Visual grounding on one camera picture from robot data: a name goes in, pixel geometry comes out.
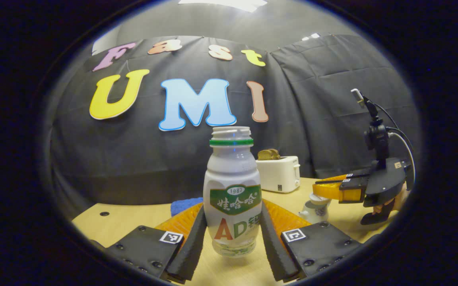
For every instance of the white blue-patterned teacup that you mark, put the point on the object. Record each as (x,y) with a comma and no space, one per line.
(314,214)

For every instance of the white plastic water bottle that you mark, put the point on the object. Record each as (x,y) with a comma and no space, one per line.
(231,171)

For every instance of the white toaster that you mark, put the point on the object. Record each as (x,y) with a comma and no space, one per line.
(278,174)

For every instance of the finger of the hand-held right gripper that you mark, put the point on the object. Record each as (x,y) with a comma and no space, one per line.
(356,175)
(350,194)

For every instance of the ceiling light panel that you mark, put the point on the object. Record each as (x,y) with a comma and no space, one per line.
(225,4)

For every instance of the black backdrop cloth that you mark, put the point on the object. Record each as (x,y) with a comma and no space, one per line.
(133,159)

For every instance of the brown bread slice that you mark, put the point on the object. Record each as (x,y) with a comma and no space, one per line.
(268,155)

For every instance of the white teacup lid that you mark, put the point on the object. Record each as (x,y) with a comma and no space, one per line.
(319,200)

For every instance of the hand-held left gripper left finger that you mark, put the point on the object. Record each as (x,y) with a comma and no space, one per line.
(189,254)

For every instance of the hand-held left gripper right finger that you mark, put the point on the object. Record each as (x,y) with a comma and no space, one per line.
(278,254)

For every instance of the blue towel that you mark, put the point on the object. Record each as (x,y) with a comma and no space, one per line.
(183,206)

